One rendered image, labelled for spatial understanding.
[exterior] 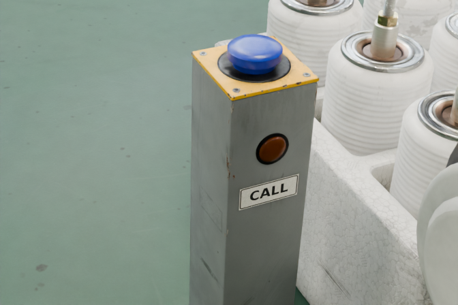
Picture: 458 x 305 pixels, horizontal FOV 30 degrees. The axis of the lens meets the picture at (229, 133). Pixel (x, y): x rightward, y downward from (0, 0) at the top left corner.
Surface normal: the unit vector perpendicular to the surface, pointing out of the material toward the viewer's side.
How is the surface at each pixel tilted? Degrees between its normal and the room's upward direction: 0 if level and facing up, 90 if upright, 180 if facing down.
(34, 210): 0
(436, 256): 90
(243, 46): 0
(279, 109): 90
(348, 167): 0
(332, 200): 90
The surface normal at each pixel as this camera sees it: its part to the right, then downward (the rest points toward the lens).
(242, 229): 0.43, 0.52
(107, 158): 0.04, -0.83
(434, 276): -0.88, 0.24
